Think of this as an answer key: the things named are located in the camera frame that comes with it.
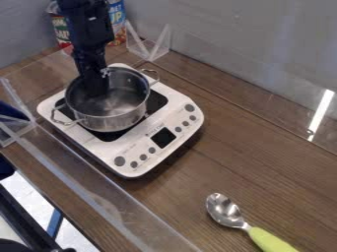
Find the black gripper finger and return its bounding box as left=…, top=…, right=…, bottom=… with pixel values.
left=73, top=48, right=110, bottom=97

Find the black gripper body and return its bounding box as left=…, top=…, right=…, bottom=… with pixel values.
left=57, top=0, right=116, bottom=51

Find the silver steel pot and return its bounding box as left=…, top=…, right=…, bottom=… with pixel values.
left=50, top=66, right=161, bottom=132

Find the white and black stove top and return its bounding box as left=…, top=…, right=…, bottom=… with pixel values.
left=38, top=63, right=205, bottom=178

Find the alphabet soup can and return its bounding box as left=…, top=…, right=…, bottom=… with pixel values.
left=109, top=0, right=128, bottom=46

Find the tomato sauce can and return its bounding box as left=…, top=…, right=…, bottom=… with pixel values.
left=46, top=0, right=73, bottom=55

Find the blue cloth object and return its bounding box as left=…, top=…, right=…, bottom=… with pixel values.
left=0, top=100, right=30, bottom=181

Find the clear acrylic front barrier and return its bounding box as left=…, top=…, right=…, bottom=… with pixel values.
left=0, top=122, right=202, bottom=252

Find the clear acrylic corner bracket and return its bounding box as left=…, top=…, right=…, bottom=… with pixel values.
left=126, top=21, right=172, bottom=62

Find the clear acrylic left bracket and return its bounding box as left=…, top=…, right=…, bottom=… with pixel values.
left=0, top=78, right=37, bottom=148

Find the spoon with green handle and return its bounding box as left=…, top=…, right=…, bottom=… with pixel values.
left=206, top=193, right=300, bottom=252

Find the black and blue stand frame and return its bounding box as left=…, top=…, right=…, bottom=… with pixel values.
left=0, top=184, right=62, bottom=252

